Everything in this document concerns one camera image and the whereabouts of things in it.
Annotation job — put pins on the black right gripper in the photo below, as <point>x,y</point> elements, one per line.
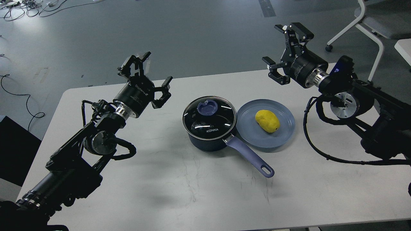
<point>304,62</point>

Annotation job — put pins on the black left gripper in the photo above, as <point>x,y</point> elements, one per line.
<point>139,90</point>

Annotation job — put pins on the glass pot lid blue knob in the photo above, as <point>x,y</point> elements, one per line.
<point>209,118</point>

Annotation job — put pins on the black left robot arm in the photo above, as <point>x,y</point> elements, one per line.
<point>75,168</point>

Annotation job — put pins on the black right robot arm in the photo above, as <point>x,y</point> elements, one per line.
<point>380,120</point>

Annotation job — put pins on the blue-grey plate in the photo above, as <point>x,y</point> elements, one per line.
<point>253,134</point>

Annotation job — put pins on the white office chair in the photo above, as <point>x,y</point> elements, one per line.
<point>389,18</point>

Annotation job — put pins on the white table corner right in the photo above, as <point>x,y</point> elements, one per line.
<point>403,47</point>

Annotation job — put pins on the black box at left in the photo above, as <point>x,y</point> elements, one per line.
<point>18,149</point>

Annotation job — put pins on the dark blue saucepan purple handle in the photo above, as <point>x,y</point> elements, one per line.
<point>234,142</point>

